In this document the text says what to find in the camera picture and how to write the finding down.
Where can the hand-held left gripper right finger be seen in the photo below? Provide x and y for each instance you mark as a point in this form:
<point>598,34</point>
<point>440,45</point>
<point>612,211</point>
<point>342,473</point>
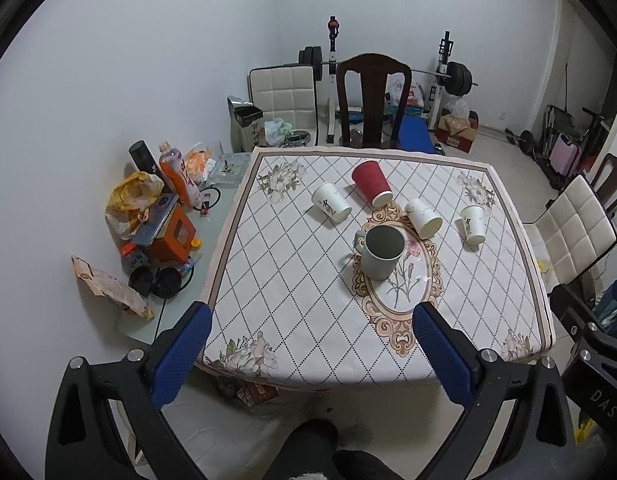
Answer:
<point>443,355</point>

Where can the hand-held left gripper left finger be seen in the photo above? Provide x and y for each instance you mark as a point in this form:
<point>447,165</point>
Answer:
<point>183,355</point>

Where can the white paper cup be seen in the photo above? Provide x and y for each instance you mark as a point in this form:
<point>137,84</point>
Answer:
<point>473,225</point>
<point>422,216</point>
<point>331,202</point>

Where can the red paper cup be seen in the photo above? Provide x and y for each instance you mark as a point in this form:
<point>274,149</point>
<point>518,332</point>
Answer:
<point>371,182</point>

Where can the red patterned packet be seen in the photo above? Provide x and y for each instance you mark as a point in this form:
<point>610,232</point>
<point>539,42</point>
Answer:
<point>248,392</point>

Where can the black headphones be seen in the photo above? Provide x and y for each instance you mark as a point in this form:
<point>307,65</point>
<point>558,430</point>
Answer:
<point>163,282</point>

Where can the blue cloth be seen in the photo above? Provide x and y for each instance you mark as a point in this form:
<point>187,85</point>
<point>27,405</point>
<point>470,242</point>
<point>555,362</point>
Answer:
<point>613,305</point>

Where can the brown paper packet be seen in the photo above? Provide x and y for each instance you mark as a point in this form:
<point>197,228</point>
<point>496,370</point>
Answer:
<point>108,285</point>

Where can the grey ceramic mug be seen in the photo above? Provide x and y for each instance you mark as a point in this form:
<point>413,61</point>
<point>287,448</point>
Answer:
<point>381,255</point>

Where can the orange box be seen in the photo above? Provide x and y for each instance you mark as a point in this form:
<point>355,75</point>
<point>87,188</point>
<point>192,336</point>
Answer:
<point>173,235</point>

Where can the floral printed tablecloth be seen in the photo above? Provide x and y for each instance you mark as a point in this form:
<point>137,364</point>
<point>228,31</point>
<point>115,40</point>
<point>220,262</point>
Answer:
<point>288,285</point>

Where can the grey flat device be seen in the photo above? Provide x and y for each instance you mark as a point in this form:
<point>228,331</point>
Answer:
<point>156,220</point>

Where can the red lighter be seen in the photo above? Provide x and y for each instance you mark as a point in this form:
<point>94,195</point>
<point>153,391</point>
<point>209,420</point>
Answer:
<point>205,208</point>

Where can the person's dark-clad leg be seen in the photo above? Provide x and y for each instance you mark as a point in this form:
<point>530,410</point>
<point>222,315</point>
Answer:
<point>313,450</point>

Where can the white padded chair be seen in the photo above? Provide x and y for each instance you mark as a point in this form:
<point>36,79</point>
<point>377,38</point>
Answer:
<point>283,95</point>
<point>573,230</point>

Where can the yellow plastic bag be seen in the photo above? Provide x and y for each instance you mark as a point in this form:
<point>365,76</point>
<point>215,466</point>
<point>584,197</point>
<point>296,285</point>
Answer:
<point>131,197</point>

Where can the orange drink bottle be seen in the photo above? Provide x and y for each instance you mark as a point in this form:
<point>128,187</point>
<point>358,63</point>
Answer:
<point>178,175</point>

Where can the glass ashtray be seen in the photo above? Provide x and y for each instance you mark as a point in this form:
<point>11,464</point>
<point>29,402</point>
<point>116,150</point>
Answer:
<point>228,170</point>

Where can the orange snack packet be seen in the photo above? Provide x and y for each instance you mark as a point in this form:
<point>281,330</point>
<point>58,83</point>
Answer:
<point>196,165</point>

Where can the black cylinder flask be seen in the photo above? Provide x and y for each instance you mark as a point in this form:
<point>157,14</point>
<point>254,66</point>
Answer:
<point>143,160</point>

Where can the drinking glass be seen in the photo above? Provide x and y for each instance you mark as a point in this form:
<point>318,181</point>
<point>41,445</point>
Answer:
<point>214,150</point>

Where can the dark wooden chair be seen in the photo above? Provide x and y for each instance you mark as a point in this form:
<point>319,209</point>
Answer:
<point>613,175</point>
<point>373,105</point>

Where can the cardboard box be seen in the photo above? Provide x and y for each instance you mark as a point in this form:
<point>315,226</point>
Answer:
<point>458,137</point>

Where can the blue weight bench pad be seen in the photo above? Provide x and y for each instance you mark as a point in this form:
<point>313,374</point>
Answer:
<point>413,135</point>

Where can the black dumbbell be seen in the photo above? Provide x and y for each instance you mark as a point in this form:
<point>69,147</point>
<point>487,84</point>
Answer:
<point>522,139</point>

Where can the dark tea box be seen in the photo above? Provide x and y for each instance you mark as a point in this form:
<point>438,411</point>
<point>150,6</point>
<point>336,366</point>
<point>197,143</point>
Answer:
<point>248,130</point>

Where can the pink suitcase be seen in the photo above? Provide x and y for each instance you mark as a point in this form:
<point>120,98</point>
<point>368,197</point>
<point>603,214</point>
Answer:
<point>566,155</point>

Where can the green and white plastic bag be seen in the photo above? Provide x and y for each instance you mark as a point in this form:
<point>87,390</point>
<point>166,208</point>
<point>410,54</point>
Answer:
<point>276,130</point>

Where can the metal bowl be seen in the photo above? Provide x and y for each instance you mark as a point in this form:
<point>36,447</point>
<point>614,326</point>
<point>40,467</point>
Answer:
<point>298,137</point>

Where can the red and white plastic bag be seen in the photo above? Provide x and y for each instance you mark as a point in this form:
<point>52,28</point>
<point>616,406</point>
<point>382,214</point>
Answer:
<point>412,92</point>

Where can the black barbell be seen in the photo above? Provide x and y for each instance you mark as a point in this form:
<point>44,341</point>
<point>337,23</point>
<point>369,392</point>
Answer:
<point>458,78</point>

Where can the white barbell rack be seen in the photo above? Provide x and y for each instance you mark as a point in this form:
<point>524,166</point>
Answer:
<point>332,85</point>

